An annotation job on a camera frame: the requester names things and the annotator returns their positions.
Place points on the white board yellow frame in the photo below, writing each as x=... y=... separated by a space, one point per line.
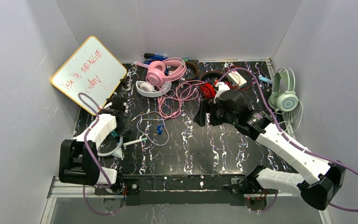
x=92 y=70

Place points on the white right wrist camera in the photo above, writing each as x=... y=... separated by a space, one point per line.
x=221 y=87

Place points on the pink headphones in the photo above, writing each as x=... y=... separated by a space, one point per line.
x=156 y=71

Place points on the white green marker pen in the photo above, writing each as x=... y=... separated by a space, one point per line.
x=135 y=141

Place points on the blue black tool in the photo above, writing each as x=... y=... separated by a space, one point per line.
x=153 y=57

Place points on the red headphones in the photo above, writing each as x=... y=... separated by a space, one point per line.
x=210 y=78

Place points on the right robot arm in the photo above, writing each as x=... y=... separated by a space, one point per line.
x=316 y=180

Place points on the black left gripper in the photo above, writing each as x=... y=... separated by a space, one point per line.
x=119 y=105

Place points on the black table front rail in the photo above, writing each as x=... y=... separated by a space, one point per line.
x=229 y=189

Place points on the white red small box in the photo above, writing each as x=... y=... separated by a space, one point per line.
x=236 y=79

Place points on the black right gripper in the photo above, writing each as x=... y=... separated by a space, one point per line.
x=204 y=112

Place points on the mint green headphones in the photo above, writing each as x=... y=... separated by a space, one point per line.
x=284 y=100

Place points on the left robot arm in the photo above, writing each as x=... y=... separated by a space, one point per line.
x=79 y=163

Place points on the light blue pen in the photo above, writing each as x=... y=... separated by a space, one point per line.
x=265 y=79

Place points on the teal white cat-ear headphones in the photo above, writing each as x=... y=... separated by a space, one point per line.
x=111 y=146

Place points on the pink marker pen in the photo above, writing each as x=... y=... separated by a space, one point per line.
x=143 y=65

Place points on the brown headphones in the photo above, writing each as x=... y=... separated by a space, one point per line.
x=191 y=72

